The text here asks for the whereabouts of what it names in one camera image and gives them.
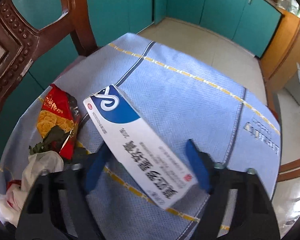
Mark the white red plastic bag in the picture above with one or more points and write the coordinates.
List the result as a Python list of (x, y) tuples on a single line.
[(11, 203)]

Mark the red snack wrapper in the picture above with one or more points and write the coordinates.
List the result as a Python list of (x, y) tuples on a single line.
[(57, 123)]

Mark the wooden glass display cabinet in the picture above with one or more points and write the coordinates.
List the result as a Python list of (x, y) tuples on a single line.
[(284, 38)]

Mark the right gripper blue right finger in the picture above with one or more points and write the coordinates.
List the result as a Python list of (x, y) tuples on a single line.
[(202, 165)]

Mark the carved wooden chair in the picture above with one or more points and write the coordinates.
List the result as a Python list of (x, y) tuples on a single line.
[(21, 44)]

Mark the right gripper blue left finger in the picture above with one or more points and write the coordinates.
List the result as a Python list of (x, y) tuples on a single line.
[(94, 166)]

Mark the white blue medicine box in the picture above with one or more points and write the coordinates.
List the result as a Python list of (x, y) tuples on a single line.
[(150, 162)]

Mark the blue quilted cloth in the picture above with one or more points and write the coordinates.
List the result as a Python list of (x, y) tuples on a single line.
[(180, 98)]

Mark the crumpled white tissue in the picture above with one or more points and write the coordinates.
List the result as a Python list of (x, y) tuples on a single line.
[(50, 161)]

